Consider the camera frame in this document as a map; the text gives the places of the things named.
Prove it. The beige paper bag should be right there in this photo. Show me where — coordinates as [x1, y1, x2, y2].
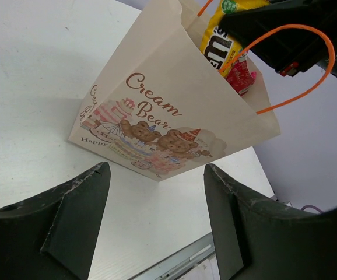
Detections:
[69, 1, 280, 181]

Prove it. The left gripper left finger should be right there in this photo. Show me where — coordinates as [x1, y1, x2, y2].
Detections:
[0, 162, 111, 279]

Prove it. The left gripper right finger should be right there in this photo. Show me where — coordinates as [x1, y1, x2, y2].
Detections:
[204, 164, 337, 279]

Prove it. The pink candy packet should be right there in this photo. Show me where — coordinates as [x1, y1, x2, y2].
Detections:
[225, 54, 257, 96]

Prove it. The yellow m&m's packet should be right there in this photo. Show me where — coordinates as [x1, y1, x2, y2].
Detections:
[200, 0, 269, 70]

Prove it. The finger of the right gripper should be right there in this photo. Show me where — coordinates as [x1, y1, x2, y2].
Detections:
[220, 1, 330, 76]

